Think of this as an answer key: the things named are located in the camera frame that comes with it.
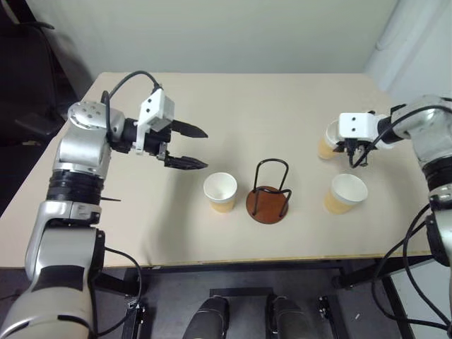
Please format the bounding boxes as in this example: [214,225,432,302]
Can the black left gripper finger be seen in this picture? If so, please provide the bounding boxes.
[171,119,209,139]
[164,153,209,171]

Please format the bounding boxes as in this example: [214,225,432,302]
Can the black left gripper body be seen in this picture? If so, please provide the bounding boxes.
[144,121,174,165]

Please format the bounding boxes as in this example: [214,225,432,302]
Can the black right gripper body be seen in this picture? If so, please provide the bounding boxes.
[343,138,374,152]

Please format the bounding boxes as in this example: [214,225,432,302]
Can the tan paper cup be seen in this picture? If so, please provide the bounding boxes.
[316,119,345,160]
[323,173,369,215]
[203,172,238,214]

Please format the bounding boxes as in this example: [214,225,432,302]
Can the black office chair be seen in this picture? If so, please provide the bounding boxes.
[0,0,95,150]

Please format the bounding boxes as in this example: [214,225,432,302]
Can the dark rounded shape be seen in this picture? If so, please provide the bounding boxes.
[266,295,316,339]
[183,295,231,339]

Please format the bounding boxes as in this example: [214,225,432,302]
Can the white flat panel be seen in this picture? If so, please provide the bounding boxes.
[390,270,452,339]

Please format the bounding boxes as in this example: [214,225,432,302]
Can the black table foot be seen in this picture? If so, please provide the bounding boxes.
[124,298,148,339]
[316,295,335,321]

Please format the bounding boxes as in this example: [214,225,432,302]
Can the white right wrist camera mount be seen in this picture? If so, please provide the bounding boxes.
[337,112,381,142]

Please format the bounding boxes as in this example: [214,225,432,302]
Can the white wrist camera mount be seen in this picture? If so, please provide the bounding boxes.
[337,112,381,142]
[133,88,177,157]

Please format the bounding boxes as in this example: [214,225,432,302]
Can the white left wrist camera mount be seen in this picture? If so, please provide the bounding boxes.
[133,88,177,157]

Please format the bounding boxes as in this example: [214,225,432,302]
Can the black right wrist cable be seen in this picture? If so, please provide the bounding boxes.
[350,104,450,169]

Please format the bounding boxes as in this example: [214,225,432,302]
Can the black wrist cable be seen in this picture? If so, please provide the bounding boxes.
[350,104,450,169]
[101,70,163,149]

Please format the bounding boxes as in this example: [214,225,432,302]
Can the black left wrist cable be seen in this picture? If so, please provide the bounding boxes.
[101,70,163,149]

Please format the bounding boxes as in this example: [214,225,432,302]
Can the wire cup holder wooden base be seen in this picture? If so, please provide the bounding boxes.
[245,158,294,225]

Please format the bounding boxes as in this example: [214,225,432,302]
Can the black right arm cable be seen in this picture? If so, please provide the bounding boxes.
[373,203,452,331]

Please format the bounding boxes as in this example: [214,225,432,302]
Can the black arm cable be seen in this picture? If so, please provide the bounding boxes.
[92,246,143,336]
[373,203,452,331]

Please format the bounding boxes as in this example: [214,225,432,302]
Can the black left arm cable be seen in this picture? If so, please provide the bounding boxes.
[92,246,143,336]

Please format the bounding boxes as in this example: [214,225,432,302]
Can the white wall pipe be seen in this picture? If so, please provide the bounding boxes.
[363,0,452,103]

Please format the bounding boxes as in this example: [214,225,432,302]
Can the black table frame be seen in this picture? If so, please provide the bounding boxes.
[94,254,437,339]

